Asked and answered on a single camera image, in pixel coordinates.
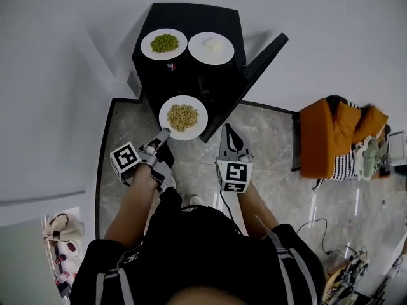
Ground person's right forearm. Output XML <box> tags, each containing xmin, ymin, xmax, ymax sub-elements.
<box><xmin>237</xmin><ymin>182</ymin><xmax>280</xmax><ymax>240</ymax></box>

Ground white appliance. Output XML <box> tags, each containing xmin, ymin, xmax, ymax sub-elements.
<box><xmin>386</xmin><ymin>131</ymin><xmax>407</xmax><ymax>166</ymax></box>

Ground grey left shoulder strap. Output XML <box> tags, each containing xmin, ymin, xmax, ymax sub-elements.
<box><xmin>95</xmin><ymin>270</ymin><xmax>134</xmax><ymax>305</ymax></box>

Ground person's face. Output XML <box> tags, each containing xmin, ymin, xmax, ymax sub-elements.
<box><xmin>167</xmin><ymin>286</ymin><xmax>252</xmax><ymax>305</ymax></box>

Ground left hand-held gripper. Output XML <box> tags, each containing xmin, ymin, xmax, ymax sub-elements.
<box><xmin>109</xmin><ymin>128</ymin><xmax>176</xmax><ymax>192</ymax></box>

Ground tangle of cables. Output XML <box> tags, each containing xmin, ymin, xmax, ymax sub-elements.
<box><xmin>336</xmin><ymin>246</ymin><xmax>371</xmax><ymax>295</ymax></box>

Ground small grey wall box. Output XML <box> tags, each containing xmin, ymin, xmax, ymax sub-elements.
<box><xmin>127</xmin><ymin>71</ymin><xmax>142</xmax><ymax>95</ymax></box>

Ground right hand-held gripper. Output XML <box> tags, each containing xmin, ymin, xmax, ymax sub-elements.
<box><xmin>215</xmin><ymin>123</ymin><xmax>254</xmax><ymax>194</ymax></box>

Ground grey right shoulder strap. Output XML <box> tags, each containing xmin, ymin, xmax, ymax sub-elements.
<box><xmin>265</xmin><ymin>224</ymin><xmax>319</xmax><ymax>305</ymax></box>

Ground orange sofa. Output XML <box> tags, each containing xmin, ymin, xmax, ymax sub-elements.
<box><xmin>299</xmin><ymin>95</ymin><xmax>392</xmax><ymax>180</ymax></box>

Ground black striped garment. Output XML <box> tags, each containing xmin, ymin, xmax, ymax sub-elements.
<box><xmin>326</xmin><ymin>95</ymin><xmax>363</xmax><ymax>109</ymax></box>

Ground black cabinet fridge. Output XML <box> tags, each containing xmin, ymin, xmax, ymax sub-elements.
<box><xmin>132</xmin><ymin>2</ymin><xmax>289</xmax><ymax>143</ymax></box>

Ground long black power cable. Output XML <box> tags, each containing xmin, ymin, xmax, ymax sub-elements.
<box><xmin>295</xmin><ymin>217</ymin><xmax>346</xmax><ymax>257</ymax></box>

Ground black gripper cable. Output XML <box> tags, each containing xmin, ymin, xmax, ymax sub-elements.
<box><xmin>219</xmin><ymin>189</ymin><xmax>242</xmax><ymax>234</ymax></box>

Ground person's black trousers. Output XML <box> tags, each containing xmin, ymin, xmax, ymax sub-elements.
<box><xmin>158</xmin><ymin>186</ymin><xmax>184</xmax><ymax>209</ymax></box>

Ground plate of green peas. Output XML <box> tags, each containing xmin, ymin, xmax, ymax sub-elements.
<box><xmin>140</xmin><ymin>28</ymin><xmax>188</xmax><ymax>60</ymax></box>

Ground beige bag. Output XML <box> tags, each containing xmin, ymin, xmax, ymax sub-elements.
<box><xmin>44</xmin><ymin>213</ymin><xmax>86</xmax><ymax>243</ymax></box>

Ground pale green cloth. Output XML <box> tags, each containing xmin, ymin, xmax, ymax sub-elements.
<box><xmin>354</xmin><ymin>135</ymin><xmax>382</xmax><ymax>181</ymax></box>

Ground person's black shirt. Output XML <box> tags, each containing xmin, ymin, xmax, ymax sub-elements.
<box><xmin>69</xmin><ymin>205</ymin><xmax>327</xmax><ymax>305</ymax></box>

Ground plate of white block food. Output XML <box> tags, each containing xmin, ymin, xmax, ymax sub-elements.
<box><xmin>188</xmin><ymin>32</ymin><xmax>235</xmax><ymax>65</ymax></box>

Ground white and red plush toy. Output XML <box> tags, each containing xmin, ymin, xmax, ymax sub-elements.
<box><xmin>57</xmin><ymin>238</ymin><xmax>80</xmax><ymax>276</ymax></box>

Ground grey shoulder strap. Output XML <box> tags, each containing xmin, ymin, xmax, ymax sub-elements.
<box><xmin>265</xmin><ymin>224</ymin><xmax>319</xmax><ymax>305</ymax></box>
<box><xmin>95</xmin><ymin>270</ymin><xmax>134</xmax><ymax>305</ymax></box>

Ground black and white striped blanket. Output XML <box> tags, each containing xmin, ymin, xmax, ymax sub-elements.
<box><xmin>313</xmin><ymin>149</ymin><xmax>359</xmax><ymax>190</ymax></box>

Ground plate of yellow sprout food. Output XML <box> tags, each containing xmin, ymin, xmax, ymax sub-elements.
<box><xmin>158</xmin><ymin>95</ymin><xmax>209</xmax><ymax>141</ymax></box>

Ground person's left forearm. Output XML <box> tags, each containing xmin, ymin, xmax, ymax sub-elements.
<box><xmin>104</xmin><ymin>163</ymin><xmax>160</xmax><ymax>250</ymax></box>

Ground orange cushion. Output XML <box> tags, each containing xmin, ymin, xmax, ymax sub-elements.
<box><xmin>352</xmin><ymin>105</ymin><xmax>389</xmax><ymax>144</ymax></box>
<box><xmin>332</xmin><ymin>101</ymin><xmax>363</xmax><ymax>154</ymax></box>

